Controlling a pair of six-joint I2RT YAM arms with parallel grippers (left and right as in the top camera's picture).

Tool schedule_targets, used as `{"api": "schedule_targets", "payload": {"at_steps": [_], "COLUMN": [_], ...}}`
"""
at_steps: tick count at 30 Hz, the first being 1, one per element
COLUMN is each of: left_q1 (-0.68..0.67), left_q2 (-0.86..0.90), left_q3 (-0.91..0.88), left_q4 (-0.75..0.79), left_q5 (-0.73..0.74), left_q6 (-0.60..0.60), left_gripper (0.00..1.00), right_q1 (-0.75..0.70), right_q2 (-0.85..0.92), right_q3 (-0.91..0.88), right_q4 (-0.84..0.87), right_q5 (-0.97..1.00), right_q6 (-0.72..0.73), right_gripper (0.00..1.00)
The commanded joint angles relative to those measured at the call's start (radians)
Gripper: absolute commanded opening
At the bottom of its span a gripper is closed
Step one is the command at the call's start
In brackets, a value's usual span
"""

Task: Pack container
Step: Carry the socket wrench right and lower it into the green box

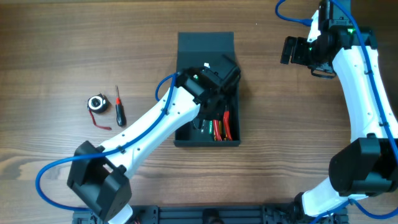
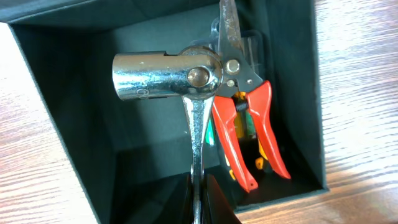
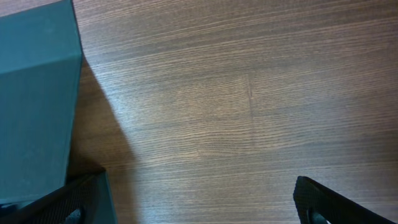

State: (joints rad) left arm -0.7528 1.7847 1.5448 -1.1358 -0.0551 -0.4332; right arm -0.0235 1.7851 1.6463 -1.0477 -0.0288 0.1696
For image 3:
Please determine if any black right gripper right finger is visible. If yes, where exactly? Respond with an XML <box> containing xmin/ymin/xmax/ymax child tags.
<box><xmin>293</xmin><ymin>176</ymin><xmax>395</xmax><ymax>224</ymax></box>

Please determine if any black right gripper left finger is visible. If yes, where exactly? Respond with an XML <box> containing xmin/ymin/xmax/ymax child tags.
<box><xmin>0</xmin><ymin>173</ymin><xmax>97</xmax><ymax>224</ymax></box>

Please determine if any black box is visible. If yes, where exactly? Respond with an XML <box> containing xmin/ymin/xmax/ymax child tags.
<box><xmin>0</xmin><ymin>0</ymin><xmax>118</xmax><ymax>224</ymax></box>

